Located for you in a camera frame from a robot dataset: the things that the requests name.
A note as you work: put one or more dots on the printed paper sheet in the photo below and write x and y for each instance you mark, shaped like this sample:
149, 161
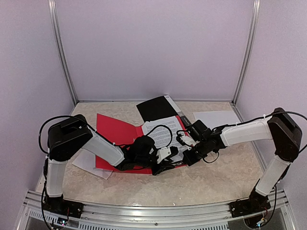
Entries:
164, 133

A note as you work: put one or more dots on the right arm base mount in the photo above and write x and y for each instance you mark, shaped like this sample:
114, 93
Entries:
248, 206

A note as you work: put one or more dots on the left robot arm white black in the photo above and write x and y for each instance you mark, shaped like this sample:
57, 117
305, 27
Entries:
67, 137

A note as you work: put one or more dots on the aluminium frame post left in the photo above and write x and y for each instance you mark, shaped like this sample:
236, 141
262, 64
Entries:
60, 48

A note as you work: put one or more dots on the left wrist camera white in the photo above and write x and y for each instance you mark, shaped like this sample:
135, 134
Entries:
163, 153

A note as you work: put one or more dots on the aluminium frame post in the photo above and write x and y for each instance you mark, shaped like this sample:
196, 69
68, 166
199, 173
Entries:
248, 51
60, 48

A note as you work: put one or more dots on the black clip file folder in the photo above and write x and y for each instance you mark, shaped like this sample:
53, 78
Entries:
159, 108

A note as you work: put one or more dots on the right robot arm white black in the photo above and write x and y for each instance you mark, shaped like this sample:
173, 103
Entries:
276, 136

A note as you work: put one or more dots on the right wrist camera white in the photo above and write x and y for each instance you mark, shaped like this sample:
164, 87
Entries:
185, 140

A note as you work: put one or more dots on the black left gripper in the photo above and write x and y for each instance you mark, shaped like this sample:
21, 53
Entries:
163, 167

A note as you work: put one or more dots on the aluminium frame post right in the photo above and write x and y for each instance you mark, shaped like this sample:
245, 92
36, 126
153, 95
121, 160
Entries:
248, 51

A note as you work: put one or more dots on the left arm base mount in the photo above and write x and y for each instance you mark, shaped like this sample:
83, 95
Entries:
61, 206

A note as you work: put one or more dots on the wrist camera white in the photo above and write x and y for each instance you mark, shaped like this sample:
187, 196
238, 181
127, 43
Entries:
163, 153
185, 140

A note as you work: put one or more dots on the blank white paper sheet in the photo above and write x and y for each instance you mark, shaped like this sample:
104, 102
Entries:
216, 118

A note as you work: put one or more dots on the red clip file folder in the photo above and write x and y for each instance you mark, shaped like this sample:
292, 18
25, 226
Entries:
121, 132

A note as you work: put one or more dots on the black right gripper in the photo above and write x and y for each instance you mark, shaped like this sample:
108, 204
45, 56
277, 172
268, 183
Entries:
191, 160

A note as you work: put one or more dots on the blank paper sheet left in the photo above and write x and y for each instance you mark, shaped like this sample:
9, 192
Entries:
86, 161

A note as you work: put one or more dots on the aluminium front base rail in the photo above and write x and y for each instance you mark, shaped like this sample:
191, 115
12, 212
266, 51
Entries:
214, 216

